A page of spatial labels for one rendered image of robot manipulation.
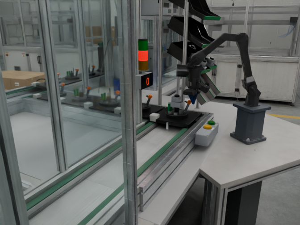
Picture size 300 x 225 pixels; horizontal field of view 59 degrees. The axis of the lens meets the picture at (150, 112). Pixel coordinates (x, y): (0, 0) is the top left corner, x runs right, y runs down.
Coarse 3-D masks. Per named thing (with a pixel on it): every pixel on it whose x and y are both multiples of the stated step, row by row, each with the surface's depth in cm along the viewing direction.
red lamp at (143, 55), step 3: (138, 51) 135; (141, 51) 134; (144, 51) 134; (147, 51) 135; (138, 54) 135; (141, 54) 134; (144, 54) 134; (147, 54) 135; (138, 57) 136; (141, 57) 134; (144, 57) 134; (147, 57) 136; (141, 60) 135; (144, 60) 135
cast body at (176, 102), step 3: (174, 96) 155; (177, 96) 154; (180, 96) 155; (171, 99) 155; (174, 99) 154; (177, 99) 153; (180, 99) 155; (168, 102) 158; (171, 102) 155; (174, 102) 155; (177, 102) 154; (180, 102) 154; (171, 105) 156; (174, 105) 155; (177, 105) 154; (180, 105) 153
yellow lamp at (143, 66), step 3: (147, 60) 137; (138, 63) 137; (141, 63) 135; (144, 63) 135; (147, 63) 137; (138, 66) 137; (141, 66) 136; (144, 66) 136; (147, 66) 137; (138, 69) 138; (141, 69) 136; (144, 69) 136; (147, 69) 138
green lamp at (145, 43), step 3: (138, 42) 133; (141, 42) 132; (144, 42) 132; (147, 42) 134; (138, 45) 134; (141, 45) 133; (144, 45) 133; (147, 45) 134; (138, 48) 134; (141, 48) 133; (144, 48) 133; (147, 48) 134
